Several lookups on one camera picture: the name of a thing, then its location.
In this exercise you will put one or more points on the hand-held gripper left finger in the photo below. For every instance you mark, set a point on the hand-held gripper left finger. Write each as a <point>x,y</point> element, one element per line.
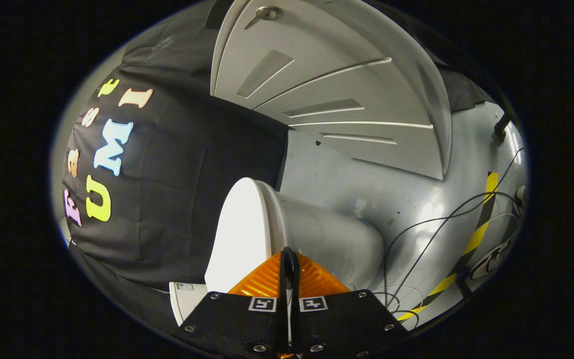
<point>232,324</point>

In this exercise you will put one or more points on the black metal leg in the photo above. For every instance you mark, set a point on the black metal leg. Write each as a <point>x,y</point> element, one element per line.
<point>503,124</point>

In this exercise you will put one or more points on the black backdrop cloth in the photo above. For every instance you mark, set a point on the black backdrop cloth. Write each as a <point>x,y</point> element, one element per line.
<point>182,189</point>

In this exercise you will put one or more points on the white round device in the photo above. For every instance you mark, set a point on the white round device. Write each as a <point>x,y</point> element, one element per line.
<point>491,259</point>

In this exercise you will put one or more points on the yellow black hazard tape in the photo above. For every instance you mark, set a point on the yellow black hazard tape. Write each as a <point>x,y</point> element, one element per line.
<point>476,239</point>

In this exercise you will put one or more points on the metal cabinet door lock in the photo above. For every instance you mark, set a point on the metal cabinet door lock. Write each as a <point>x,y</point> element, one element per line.
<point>268,12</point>

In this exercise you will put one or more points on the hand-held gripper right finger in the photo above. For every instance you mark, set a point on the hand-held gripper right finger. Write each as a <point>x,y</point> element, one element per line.
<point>342,324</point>

